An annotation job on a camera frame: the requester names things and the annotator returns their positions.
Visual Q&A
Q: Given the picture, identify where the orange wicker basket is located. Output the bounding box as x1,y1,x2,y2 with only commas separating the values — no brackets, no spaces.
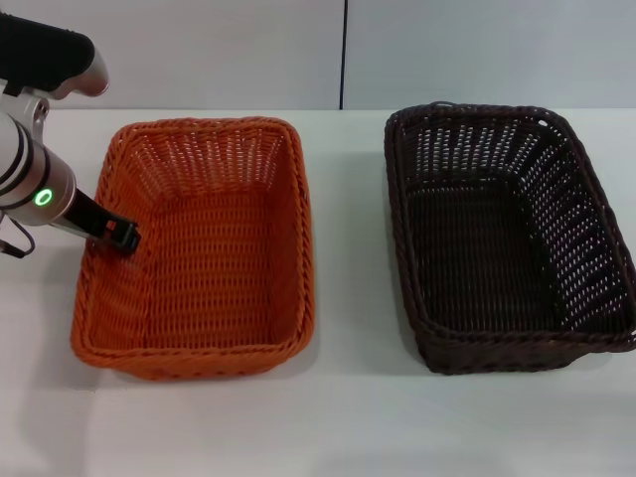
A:
69,116,317,383

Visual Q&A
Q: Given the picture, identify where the left wrist camera housing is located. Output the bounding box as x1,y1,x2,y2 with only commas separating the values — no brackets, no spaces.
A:
0,12,109,100

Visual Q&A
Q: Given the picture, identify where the dark brown wicker basket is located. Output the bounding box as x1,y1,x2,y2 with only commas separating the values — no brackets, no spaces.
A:
384,101,636,377

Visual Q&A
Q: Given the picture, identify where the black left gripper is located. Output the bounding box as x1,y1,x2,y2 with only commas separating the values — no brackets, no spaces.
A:
63,190,143,257

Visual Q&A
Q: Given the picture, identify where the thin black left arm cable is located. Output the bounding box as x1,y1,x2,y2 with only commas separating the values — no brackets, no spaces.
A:
0,218,35,258

